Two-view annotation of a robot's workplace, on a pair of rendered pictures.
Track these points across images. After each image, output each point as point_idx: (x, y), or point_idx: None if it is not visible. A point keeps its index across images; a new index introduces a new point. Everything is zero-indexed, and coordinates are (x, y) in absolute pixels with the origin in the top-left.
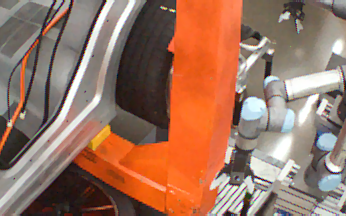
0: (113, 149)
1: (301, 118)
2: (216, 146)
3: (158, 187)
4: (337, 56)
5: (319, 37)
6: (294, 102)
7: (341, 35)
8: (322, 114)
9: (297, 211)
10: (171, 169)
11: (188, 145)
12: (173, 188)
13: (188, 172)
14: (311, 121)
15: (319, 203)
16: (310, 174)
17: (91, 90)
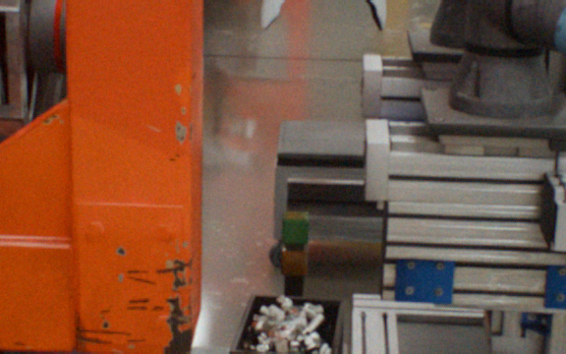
0: None
1: (242, 293)
2: (196, 12)
3: (45, 242)
4: (300, 123)
5: (205, 168)
6: (201, 275)
7: (266, 148)
8: (385, 69)
9: (483, 243)
10: (84, 134)
11: (128, 11)
12: (98, 208)
13: (138, 116)
14: (275, 291)
15: (562, 172)
16: (485, 78)
17: None
